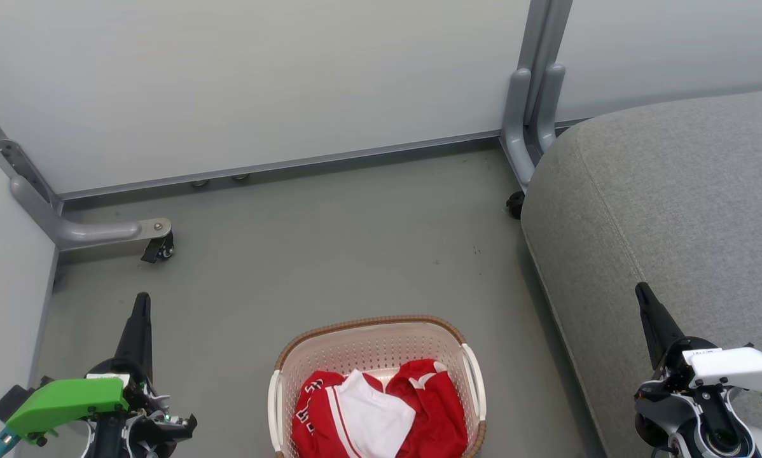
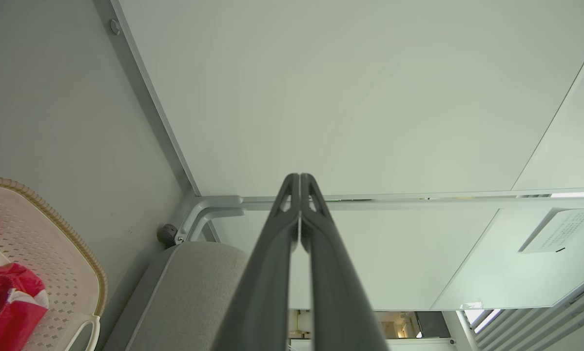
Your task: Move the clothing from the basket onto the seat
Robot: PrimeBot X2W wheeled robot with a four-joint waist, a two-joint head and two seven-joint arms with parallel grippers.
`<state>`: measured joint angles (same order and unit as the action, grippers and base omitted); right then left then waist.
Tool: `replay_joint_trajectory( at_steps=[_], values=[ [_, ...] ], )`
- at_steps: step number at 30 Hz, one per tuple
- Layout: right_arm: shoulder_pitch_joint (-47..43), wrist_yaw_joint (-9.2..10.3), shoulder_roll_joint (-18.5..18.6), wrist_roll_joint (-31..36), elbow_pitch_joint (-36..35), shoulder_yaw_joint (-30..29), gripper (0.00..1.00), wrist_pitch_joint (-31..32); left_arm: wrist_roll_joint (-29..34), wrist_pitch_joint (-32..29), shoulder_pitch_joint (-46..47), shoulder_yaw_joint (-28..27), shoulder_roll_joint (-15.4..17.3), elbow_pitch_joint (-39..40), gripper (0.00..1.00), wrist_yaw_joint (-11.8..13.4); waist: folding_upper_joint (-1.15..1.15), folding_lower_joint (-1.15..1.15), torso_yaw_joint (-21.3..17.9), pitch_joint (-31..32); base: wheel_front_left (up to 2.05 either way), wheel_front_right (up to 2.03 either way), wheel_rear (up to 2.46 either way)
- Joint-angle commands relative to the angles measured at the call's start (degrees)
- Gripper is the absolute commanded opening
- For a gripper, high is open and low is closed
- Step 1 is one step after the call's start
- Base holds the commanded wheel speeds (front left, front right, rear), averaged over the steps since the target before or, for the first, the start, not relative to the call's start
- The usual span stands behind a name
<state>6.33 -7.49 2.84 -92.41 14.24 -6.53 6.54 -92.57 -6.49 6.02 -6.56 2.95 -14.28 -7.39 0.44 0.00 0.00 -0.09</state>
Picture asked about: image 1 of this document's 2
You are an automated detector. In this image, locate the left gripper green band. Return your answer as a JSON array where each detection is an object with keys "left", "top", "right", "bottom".
[{"left": 0, "top": 293, "right": 197, "bottom": 447}]

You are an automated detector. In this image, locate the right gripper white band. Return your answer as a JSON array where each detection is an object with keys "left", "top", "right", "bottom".
[{"left": 634, "top": 282, "right": 762, "bottom": 446}]

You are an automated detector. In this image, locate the red white striped jersey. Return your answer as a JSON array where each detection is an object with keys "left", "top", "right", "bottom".
[{"left": 291, "top": 369, "right": 417, "bottom": 458}]

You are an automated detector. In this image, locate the plain red garment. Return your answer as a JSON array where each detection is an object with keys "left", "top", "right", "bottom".
[{"left": 386, "top": 358, "right": 469, "bottom": 458}]

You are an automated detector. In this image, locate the grey fabric sofa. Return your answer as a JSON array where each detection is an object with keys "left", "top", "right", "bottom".
[{"left": 521, "top": 88, "right": 762, "bottom": 458}]

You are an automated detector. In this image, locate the grey partition leg with plate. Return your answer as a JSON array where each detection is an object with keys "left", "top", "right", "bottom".
[{"left": 10, "top": 175, "right": 172, "bottom": 252}]

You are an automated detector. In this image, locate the white plastic laundry basket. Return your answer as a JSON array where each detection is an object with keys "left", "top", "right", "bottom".
[{"left": 267, "top": 315, "right": 487, "bottom": 458}]

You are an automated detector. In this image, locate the grey curved partition leg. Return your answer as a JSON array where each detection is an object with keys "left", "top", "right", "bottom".
[
  {"left": 501, "top": 68, "right": 538, "bottom": 191},
  {"left": 536, "top": 62, "right": 567, "bottom": 155}
]

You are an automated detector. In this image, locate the grey metal hinge bracket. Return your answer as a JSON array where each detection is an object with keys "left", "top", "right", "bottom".
[{"left": 0, "top": 139, "right": 60, "bottom": 207}]

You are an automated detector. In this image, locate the grey partition bottom rail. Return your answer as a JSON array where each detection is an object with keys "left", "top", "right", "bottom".
[{"left": 58, "top": 130, "right": 504, "bottom": 202}]

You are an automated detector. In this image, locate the grey metal partition post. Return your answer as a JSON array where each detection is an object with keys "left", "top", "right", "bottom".
[{"left": 518, "top": 0, "right": 574, "bottom": 125}]

